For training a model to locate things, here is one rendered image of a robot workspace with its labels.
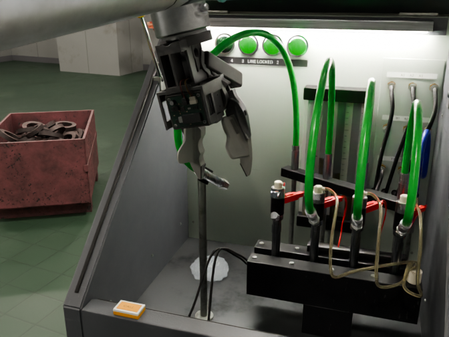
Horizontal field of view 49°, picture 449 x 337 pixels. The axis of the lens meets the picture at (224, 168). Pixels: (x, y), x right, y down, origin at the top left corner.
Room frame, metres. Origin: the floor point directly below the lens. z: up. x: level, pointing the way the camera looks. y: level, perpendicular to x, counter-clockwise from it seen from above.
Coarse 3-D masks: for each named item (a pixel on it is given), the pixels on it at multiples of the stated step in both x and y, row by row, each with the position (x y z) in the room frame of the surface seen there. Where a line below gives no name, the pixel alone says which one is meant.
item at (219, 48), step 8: (240, 32) 0.95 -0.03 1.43; (248, 32) 0.97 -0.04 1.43; (256, 32) 0.98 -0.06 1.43; (264, 32) 1.00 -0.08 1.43; (224, 40) 0.92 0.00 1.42; (232, 40) 0.93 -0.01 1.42; (272, 40) 1.03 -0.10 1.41; (216, 48) 0.91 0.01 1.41; (224, 48) 0.92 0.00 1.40; (280, 48) 1.05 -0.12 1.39; (288, 56) 1.07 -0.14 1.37; (288, 64) 1.07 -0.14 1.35; (288, 72) 1.09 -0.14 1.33; (296, 88) 1.09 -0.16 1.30; (296, 96) 1.10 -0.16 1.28; (296, 104) 1.10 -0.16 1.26; (296, 112) 1.10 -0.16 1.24; (296, 120) 1.10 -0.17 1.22; (296, 128) 1.11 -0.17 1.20; (176, 136) 0.83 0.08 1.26; (296, 136) 1.11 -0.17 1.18; (176, 144) 0.83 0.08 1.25; (296, 144) 1.11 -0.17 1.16
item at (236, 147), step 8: (224, 120) 0.66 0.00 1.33; (232, 120) 0.67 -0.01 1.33; (224, 128) 0.66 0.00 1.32; (232, 128) 0.67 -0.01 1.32; (240, 128) 0.67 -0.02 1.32; (232, 136) 0.66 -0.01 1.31; (240, 136) 0.67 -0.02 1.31; (232, 144) 0.65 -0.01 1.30; (240, 144) 0.66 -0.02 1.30; (248, 144) 0.67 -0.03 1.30; (232, 152) 0.64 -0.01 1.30; (240, 152) 0.65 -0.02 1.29; (248, 152) 0.66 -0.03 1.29; (240, 160) 0.67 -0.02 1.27; (248, 160) 0.67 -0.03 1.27; (248, 168) 0.67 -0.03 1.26
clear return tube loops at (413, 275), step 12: (336, 204) 0.86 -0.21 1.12; (336, 216) 0.83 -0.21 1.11; (420, 216) 0.81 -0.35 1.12; (420, 228) 0.77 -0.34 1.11; (420, 240) 0.75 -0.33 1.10; (420, 252) 0.74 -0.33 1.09; (384, 264) 0.81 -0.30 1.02; (396, 264) 0.81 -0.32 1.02; (408, 264) 0.81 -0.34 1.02; (420, 264) 0.73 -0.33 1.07; (336, 276) 0.78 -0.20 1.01; (408, 276) 0.81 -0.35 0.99; (420, 276) 0.80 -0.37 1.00; (384, 288) 0.76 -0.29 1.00; (420, 288) 0.73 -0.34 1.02
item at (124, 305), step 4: (120, 304) 0.77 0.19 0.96; (124, 304) 0.77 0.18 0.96; (128, 304) 0.77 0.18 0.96; (132, 304) 0.77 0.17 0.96; (136, 304) 0.77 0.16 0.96; (120, 308) 0.75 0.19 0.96; (124, 308) 0.75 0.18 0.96; (128, 308) 0.75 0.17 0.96; (132, 308) 0.75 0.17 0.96; (136, 308) 0.75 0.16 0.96; (144, 308) 0.76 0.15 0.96; (116, 312) 0.75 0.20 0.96; (124, 316) 0.75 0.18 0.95; (128, 316) 0.74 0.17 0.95; (132, 316) 0.74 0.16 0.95; (136, 316) 0.74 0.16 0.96
